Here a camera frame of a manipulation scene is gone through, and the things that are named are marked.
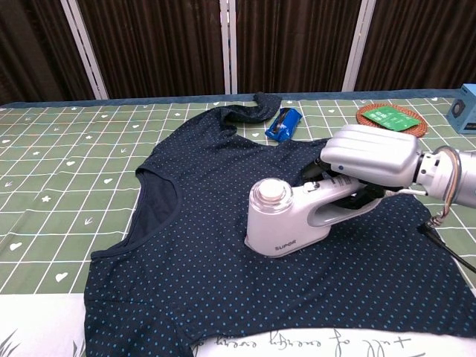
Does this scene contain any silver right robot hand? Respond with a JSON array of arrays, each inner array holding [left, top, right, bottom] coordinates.
[[300, 123, 423, 213]]

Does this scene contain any white handheld steam iron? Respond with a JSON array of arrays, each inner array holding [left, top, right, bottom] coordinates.
[[244, 174, 385, 260]]

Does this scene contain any dark blue dotted shirt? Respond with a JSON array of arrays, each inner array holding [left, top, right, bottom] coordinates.
[[84, 91, 476, 357]]

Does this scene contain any round woven rattan coaster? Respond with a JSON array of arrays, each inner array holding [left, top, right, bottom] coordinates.
[[356, 103, 428, 140]]

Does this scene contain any green flat packet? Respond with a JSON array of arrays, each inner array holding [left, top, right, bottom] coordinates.
[[361, 105, 423, 132]]

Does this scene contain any blue snack packet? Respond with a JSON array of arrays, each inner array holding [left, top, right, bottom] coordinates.
[[264, 107, 303, 143]]

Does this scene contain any light blue cardboard box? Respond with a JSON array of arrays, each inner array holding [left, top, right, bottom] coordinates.
[[446, 83, 476, 135]]

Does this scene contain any dark brown pleated curtain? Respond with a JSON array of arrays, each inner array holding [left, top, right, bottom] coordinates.
[[0, 0, 476, 103]]

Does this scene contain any green checked tablecloth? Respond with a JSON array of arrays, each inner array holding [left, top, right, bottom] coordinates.
[[0, 87, 476, 357]]

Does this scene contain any multicoloured wrist wire bundle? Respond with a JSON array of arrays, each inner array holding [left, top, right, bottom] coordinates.
[[426, 146, 463, 228]]

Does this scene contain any white screen frame post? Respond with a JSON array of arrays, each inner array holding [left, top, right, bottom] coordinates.
[[341, 0, 377, 92], [218, 0, 239, 95], [60, 0, 110, 100]]

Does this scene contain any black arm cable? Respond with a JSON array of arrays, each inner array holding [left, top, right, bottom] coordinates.
[[417, 222, 476, 275]]

